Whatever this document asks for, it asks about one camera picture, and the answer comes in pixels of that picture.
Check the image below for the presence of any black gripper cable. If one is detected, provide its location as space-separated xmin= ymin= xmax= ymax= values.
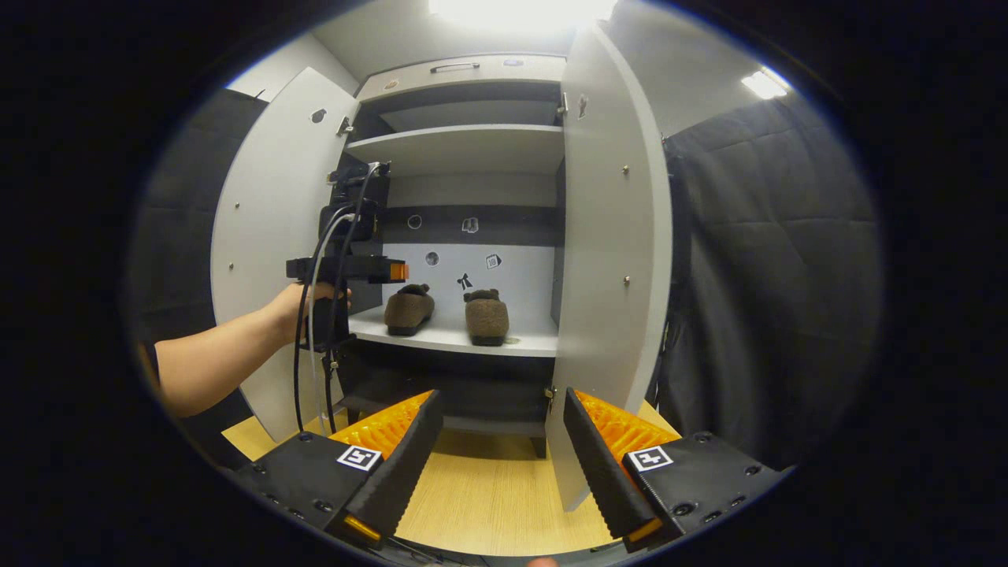
xmin=293 ymin=161 xmax=379 ymax=434

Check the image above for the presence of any black backdrop cloth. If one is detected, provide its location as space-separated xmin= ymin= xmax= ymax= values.
xmin=130 ymin=87 xmax=270 ymax=469
xmin=646 ymin=94 xmax=883 ymax=469

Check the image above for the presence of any brown fuzzy shoe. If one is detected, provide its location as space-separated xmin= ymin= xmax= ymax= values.
xmin=384 ymin=283 xmax=436 ymax=338
xmin=463 ymin=288 xmax=511 ymax=347

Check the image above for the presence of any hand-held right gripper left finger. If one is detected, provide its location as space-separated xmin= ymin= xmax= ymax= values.
xmin=228 ymin=388 xmax=444 ymax=552

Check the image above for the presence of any grey shoe cabinet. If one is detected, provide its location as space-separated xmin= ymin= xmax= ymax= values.
xmin=335 ymin=54 xmax=568 ymax=459

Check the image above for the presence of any small ceiling light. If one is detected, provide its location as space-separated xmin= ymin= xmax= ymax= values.
xmin=740 ymin=67 xmax=791 ymax=101

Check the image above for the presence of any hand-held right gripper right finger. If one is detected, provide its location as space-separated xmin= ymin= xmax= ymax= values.
xmin=561 ymin=387 xmax=792 ymax=554

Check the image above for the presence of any large ceiling light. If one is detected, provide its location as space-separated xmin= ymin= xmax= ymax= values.
xmin=428 ymin=0 xmax=619 ymax=36

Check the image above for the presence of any grey shoe cabinet door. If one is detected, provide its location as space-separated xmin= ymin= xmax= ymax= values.
xmin=545 ymin=22 xmax=674 ymax=513
xmin=210 ymin=67 xmax=361 ymax=443

